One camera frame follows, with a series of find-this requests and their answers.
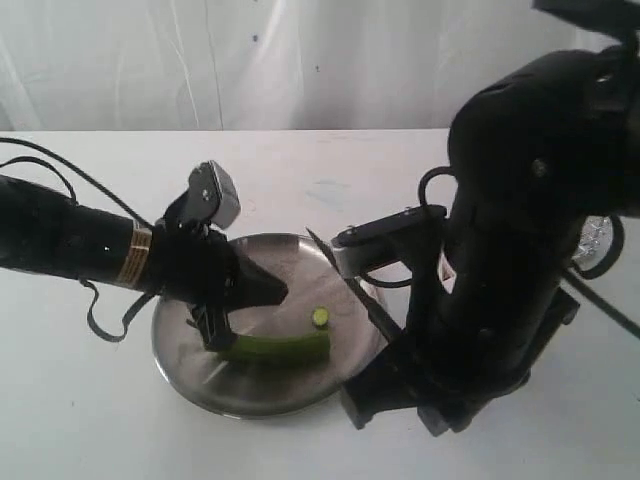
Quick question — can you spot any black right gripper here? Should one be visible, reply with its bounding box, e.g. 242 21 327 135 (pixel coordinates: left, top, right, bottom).
340 288 580 434

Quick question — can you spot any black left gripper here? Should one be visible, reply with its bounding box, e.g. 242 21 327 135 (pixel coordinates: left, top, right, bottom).
144 199 289 352

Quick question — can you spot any black handled kitchen knife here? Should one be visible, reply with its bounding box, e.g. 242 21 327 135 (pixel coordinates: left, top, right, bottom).
306 228 401 343

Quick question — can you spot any green cucumber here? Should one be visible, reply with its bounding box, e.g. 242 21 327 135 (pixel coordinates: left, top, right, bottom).
218 331 331 365

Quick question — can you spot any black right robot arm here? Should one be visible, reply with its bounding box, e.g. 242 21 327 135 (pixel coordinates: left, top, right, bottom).
331 47 639 435

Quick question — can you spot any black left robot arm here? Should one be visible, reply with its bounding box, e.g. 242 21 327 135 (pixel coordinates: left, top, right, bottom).
1 176 288 351

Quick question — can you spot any round steel plate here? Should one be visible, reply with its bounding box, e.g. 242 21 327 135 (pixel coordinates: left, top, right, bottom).
151 233 385 418

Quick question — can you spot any white backdrop curtain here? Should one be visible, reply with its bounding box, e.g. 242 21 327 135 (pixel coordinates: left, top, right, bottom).
1 1 610 131

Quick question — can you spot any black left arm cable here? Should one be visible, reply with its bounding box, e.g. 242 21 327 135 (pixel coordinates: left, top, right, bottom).
0 135 171 344

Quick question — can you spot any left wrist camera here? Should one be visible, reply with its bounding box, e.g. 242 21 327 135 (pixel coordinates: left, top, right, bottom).
183 160 241 230

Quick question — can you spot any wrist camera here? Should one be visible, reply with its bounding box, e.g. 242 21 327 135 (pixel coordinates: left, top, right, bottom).
330 205 446 279
183 160 241 230

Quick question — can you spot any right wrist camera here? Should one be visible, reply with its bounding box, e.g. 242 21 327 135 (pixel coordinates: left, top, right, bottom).
330 205 446 279

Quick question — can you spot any chrome wire utensil holder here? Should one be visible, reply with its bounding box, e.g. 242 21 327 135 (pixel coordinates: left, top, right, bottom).
573 216 613 268

